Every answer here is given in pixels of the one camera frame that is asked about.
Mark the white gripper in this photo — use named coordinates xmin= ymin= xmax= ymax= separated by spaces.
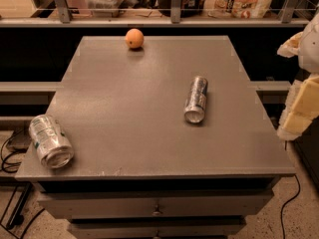
xmin=277 ymin=14 xmax=319 ymax=140

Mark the orange fruit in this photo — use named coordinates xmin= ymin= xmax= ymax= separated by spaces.
xmin=126 ymin=29 xmax=144 ymax=49

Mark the slim silver can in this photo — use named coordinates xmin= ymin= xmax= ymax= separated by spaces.
xmin=183 ymin=76 xmax=208 ymax=123

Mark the green silver 7up can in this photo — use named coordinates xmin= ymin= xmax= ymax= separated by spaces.
xmin=29 ymin=115 xmax=74 ymax=169

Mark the snack bag on shelf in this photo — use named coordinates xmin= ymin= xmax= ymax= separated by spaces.
xmin=207 ymin=0 xmax=272 ymax=19

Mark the grey drawer cabinet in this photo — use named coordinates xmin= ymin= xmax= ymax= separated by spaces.
xmin=17 ymin=36 xmax=295 ymax=239

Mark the black floor cable right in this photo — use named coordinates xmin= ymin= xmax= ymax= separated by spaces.
xmin=279 ymin=173 xmax=302 ymax=239

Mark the metal shelf rail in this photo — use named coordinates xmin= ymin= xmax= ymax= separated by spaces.
xmin=0 ymin=0 xmax=318 ymax=28

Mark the black cables left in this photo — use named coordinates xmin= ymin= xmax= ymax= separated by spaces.
xmin=0 ymin=129 xmax=46 ymax=239

